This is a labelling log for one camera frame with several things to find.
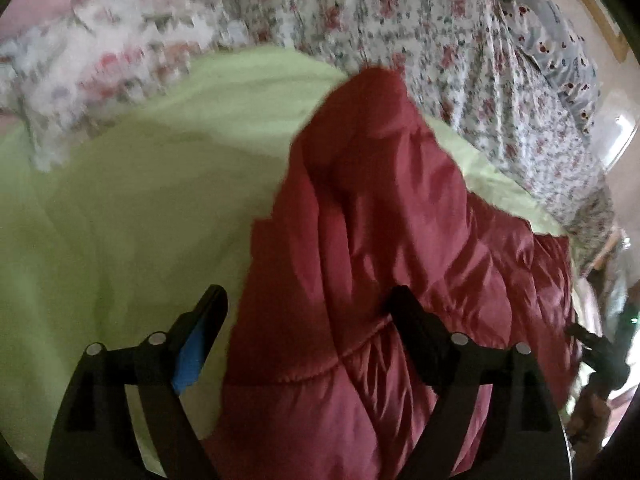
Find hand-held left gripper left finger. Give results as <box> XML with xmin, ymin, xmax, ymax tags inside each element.
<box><xmin>44</xmin><ymin>285</ymin><xmax>228</xmax><ymax>480</ymax></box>

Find red rose floral bedsheet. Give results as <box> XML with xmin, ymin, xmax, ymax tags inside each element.
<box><xmin>220</xmin><ymin>0</ymin><xmax>617</xmax><ymax>273</ymax></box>

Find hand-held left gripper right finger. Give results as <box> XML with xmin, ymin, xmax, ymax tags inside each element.
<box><xmin>387</xmin><ymin>286</ymin><xmax>571</xmax><ymax>480</ymax></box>

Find blue dotted pillow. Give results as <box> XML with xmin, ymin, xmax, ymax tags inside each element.
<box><xmin>491</xmin><ymin>0</ymin><xmax>602</xmax><ymax>133</ymax></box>

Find light green blanket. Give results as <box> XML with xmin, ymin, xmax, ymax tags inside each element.
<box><xmin>0</xmin><ymin>42</ymin><xmax>568</xmax><ymax>480</ymax></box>

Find red quilted jacket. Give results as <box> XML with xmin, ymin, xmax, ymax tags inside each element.
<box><xmin>202</xmin><ymin>65</ymin><xmax>585</xmax><ymax>480</ymax></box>

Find white pastel floral cloth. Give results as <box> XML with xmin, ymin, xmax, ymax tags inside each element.
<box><xmin>0</xmin><ymin>0</ymin><xmax>251</xmax><ymax>173</ymax></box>

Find person's right forearm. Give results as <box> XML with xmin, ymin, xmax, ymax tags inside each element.
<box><xmin>571</xmin><ymin>389</ymin><xmax>615</xmax><ymax>456</ymax></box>

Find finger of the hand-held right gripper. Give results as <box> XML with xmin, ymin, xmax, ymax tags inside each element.
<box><xmin>566</xmin><ymin>323</ymin><xmax>608</xmax><ymax>363</ymax></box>

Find wooden frame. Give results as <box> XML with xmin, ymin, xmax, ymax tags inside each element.
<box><xmin>547</xmin><ymin>0</ymin><xmax>628</xmax><ymax>63</ymax></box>

